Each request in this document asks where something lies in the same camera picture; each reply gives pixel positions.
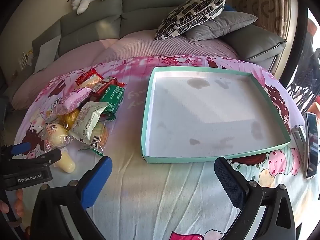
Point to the red and cream snack packet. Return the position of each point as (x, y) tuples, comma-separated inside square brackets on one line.
[(88, 78)]

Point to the pale green snack packet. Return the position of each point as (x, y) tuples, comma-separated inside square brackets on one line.
[(86, 120)]

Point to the small white rack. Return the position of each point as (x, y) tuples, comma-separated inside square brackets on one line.
[(24, 60)]

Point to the silver rectangular device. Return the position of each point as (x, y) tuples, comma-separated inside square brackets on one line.
[(298, 135)]

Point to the green white cracker packet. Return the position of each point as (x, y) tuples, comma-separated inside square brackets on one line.
[(100, 137)]

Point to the black white patterned pillow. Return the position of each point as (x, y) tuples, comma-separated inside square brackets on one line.
[(192, 12)]

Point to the dark green snack packet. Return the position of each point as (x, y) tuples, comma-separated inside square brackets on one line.
[(113, 100)]

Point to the pink printed blanket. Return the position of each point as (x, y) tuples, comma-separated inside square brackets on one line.
[(155, 192)]

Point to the beige patterned curtain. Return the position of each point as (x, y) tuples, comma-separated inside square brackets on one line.
[(265, 5)]

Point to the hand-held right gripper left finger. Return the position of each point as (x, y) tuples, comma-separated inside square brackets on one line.
[(100, 180)]

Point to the smartphone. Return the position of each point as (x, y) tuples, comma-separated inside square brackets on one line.
[(312, 145)]

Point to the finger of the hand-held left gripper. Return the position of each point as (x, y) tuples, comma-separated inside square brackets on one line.
[(21, 148), (50, 156)]

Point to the pink snack packet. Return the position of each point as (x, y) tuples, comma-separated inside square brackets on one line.
[(72, 101)]

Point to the black metal rack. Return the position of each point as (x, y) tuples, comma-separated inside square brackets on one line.
[(307, 80)]

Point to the clear cream roll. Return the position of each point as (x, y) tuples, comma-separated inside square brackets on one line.
[(66, 165)]

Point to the teal cardboard tray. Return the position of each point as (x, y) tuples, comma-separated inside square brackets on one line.
[(200, 115)]

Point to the pale grey cushion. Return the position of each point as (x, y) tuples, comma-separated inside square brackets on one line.
[(47, 52)]

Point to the yellow snack packet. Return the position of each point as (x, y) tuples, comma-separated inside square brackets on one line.
[(71, 118)]

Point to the clear wrapped cake packet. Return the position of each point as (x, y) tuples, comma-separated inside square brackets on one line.
[(56, 135)]

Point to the person's left hand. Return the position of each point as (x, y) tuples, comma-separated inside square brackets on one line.
[(18, 203)]

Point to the grey sofa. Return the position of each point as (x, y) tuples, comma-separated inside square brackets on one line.
[(150, 5)]

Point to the grey pillow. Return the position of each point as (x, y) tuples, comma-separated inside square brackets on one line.
[(225, 25)]

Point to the pink sofa cover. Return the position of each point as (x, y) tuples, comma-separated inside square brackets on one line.
[(140, 47)]

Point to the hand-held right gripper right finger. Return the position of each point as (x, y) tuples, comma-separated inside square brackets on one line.
[(227, 180)]

